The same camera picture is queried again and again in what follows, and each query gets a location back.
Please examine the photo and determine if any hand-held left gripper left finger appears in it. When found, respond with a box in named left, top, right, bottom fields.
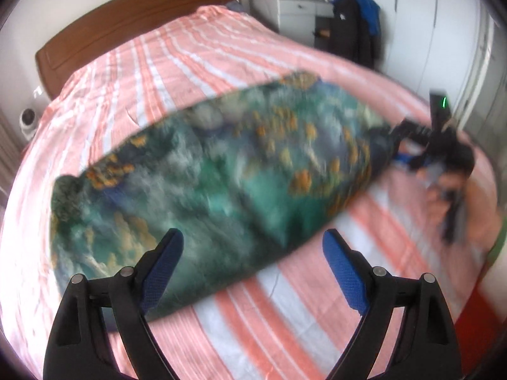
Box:
left=43, top=228, right=185, bottom=380

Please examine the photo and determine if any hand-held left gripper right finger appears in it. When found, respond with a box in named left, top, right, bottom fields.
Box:
left=323, top=228, right=463, bottom=380

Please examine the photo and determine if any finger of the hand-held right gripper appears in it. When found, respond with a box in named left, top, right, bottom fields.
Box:
left=390, top=118, right=433, bottom=144
left=394, top=148, right=430, bottom=172

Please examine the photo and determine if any green printed jacket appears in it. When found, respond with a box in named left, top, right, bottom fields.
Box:
left=49, top=70, right=401, bottom=319

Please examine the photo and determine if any person's right forearm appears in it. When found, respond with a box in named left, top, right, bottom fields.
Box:
left=481, top=222, right=507, bottom=286

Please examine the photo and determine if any person's right hand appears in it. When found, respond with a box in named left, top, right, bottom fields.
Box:
left=426, top=166, right=504, bottom=252

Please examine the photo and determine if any white wardrobe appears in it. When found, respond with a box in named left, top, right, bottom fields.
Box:
left=362, top=0, right=496, bottom=127

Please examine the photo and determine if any dark hanging jacket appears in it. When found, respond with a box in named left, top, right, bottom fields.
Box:
left=331, top=0, right=377, bottom=68

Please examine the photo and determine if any blue hanging garment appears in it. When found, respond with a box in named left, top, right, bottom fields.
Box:
left=343, top=0, right=382, bottom=38

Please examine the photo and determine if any red fleece garment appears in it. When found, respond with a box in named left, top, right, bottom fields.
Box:
left=455, top=281, right=507, bottom=369

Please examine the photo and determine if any white dresser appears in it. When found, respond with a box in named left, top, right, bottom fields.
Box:
left=249, top=0, right=335, bottom=38

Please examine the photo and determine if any brown curtain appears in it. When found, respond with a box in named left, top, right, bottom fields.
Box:
left=0, top=113, right=24, bottom=210

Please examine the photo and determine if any white desk fan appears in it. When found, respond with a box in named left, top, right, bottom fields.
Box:
left=19, top=108, right=40, bottom=140

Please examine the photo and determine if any pink striped bed sheet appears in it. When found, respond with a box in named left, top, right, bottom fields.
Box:
left=0, top=4, right=500, bottom=380

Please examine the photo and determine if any wooden headboard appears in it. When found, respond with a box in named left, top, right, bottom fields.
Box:
left=35, top=0, right=241, bottom=101

